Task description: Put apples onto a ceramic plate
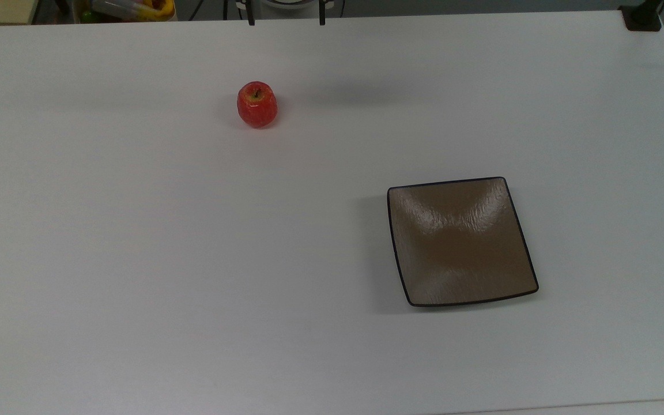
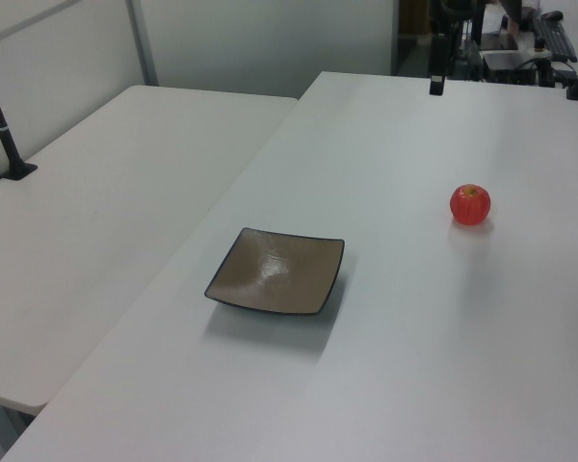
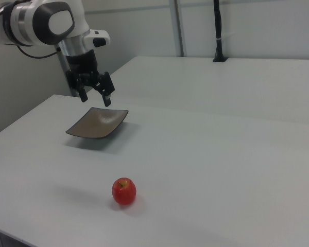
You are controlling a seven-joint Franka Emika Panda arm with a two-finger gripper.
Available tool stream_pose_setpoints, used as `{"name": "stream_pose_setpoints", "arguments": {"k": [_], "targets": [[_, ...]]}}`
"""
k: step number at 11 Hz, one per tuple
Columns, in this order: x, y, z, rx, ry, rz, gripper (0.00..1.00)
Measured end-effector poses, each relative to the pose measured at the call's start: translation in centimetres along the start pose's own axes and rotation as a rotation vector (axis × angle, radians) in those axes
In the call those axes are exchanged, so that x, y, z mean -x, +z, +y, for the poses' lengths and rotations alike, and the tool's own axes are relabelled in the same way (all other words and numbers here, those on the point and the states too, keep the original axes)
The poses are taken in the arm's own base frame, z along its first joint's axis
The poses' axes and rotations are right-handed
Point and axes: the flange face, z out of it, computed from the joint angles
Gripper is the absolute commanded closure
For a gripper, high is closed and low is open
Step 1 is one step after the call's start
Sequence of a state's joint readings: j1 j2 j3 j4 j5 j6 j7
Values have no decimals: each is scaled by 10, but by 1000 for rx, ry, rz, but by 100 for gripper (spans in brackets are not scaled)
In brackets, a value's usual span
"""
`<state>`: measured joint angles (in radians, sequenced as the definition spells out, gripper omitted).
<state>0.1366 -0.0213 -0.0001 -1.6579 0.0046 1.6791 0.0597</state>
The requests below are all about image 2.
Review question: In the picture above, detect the black keyboard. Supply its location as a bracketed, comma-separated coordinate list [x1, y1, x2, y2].
[531, 16, 578, 64]

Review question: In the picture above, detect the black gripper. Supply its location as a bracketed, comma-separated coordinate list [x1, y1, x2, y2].
[429, 33, 450, 96]

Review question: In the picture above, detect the red apple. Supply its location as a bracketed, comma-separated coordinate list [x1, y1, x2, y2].
[449, 183, 492, 226]

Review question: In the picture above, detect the black box with grey lid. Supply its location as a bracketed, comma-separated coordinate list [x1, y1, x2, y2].
[480, 49, 537, 84]

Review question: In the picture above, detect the grey partition frame post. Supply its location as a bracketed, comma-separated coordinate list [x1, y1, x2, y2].
[126, 0, 160, 88]

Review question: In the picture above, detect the black pole with white band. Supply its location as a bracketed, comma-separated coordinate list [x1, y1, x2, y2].
[0, 50, 39, 182]

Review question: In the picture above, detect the brown square ceramic plate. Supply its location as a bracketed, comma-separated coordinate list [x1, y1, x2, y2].
[203, 226, 346, 318]

